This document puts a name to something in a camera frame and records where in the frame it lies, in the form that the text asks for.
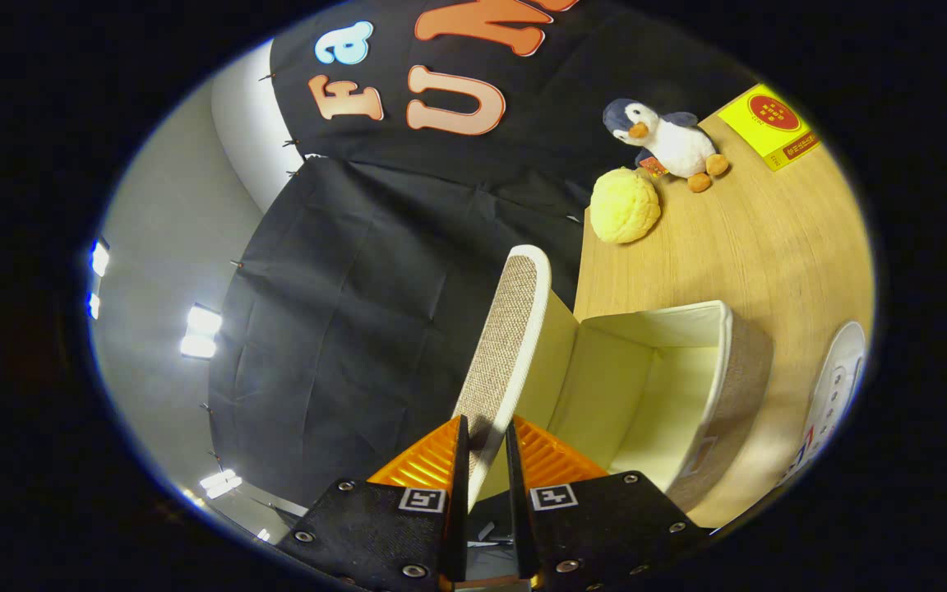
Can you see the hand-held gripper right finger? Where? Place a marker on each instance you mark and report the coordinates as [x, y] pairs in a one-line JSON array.
[[523, 534]]

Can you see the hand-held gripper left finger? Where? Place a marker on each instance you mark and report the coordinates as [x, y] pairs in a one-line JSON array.
[[457, 534]]

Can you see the beige fabric storage box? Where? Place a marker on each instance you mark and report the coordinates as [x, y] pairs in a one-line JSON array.
[[646, 395]]

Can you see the white shoe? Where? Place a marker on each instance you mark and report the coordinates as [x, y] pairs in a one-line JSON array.
[[835, 386]]

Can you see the ceiling light panel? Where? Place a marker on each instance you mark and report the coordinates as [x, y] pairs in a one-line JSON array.
[[220, 483], [99, 257], [200, 330], [94, 305]]

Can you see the yellow round plush toy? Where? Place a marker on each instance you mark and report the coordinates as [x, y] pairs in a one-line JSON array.
[[625, 205]]

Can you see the row of black cloth clips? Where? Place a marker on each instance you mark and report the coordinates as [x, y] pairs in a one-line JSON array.
[[237, 264]]

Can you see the penguin plush toy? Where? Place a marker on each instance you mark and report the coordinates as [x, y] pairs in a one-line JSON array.
[[679, 144]]

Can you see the yellow book with red circle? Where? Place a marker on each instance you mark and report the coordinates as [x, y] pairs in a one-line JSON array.
[[769, 119]]

